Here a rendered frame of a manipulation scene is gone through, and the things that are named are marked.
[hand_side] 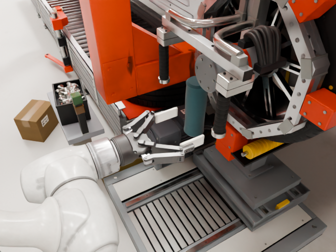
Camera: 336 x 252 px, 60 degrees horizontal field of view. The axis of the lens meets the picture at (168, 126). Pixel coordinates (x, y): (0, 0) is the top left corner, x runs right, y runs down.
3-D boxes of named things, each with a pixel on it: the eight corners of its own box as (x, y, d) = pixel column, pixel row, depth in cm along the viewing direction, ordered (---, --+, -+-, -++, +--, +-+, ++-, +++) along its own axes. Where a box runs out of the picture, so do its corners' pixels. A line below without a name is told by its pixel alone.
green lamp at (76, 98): (83, 103, 121) (81, 95, 119) (74, 106, 120) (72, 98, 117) (80, 98, 124) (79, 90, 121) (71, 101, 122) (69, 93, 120)
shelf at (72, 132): (105, 133, 137) (104, 128, 135) (69, 145, 131) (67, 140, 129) (78, 88, 165) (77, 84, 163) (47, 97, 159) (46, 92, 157)
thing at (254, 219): (305, 200, 149) (311, 189, 142) (251, 233, 135) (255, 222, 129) (240, 141, 181) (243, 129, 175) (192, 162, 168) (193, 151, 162)
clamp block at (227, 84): (252, 89, 79) (256, 72, 76) (226, 98, 76) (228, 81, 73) (240, 80, 83) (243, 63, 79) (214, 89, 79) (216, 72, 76)
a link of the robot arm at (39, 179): (88, 163, 76) (106, 199, 67) (26, 187, 70) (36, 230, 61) (80, 132, 69) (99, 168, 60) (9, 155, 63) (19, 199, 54)
